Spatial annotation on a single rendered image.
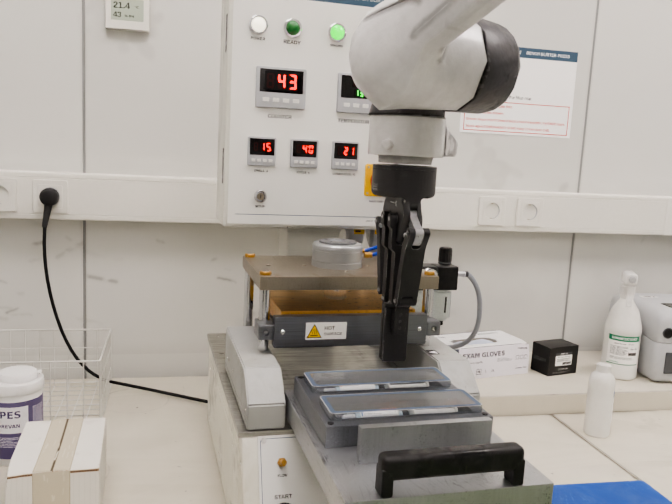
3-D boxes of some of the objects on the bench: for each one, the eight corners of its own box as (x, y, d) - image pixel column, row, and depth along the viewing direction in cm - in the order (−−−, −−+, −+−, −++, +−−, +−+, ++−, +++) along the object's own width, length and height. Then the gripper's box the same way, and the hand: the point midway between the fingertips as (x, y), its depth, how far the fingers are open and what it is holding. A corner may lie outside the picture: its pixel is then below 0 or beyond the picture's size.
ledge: (362, 372, 168) (363, 354, 167) (659, 365, 186) (661, 349, 186) (400, 420, 139) (401, 399, 138) (747, 406, 158) (749, 388, 157)
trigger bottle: (597, 367, 166) (608, 267, 162) (632, 372, 164) (645, 270, 160) (602, 379, 158) (614, 273, 154) (639, 383, 156) (653, 276, 152)
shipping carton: (28, 472, 110) (27, 419, 108) (112, 468, 113) (112, 416, 111) (-3, 538, 92) (-4, 475, 90) (98, 531, 95) (98, 469, 93)
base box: (207, 423, 132) (209, 337, 130) (389, 413, 143) (394, 333, 140) (245, 602, 82) (250, 467, 79) (524, 565, 92) (536, 445, 89)
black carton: (529, 368, 163) (532, 340, 162) (558, 365, 167) (561, 337, 166) (547, 376, 157) (550, 347, 156) (576, 372, 161) (579, 344, 160)
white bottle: (597, 440, 134) (605, 369, 132) (577, 430, 139) (585, 361, 136) (614, 436, 137) (623, 366, 134) (595, 426, 141) (602, 359, 139)
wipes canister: (-5, 446, 118) (-7, 362, 116) (49, 443, 120) (48, 361, 118) (-19, 469, 110) (-21, 380, 108) (39, 466, 112) (38, 378, 110)
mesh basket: (-19, 389, 144) (-21, 329, 142) (111, 385, 150) (111, 328, 148) (-54, 432, 122) (-57, 363, 121) (100, 426, 128) (100, 360, 127)
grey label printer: (600, 352, 179) (607, 289, 177) (671, 354, 182) (679, 291, 179) (654, 385, 155) (663, 312, 153) (734, 386, 158) (745, 314, 155)
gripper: (358, 159, 85) (348, 344, 89) (392, 163, 72) (379, 378, 76) (415, 162, 87) (403, 343, 91) (458, 166, 74) (441, 376, 78)
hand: (393, 331), depth 83 cm, fingers closed
